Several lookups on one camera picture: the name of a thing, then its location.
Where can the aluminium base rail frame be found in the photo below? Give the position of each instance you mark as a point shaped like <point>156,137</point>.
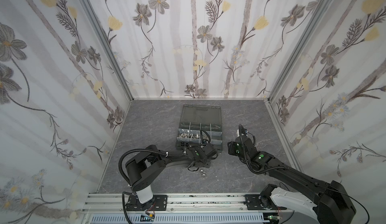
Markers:
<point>112,209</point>

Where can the white perforated cable duct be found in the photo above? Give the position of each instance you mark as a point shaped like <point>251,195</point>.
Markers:
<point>219,218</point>

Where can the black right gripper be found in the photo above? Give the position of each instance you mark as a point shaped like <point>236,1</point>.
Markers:
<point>240,138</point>

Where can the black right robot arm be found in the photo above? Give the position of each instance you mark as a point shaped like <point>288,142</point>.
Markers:
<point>328,203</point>

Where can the grey plastic organizer box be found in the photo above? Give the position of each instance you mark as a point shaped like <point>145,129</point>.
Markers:
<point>200,122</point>

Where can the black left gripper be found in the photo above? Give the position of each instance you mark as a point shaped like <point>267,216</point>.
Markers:
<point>206,149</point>

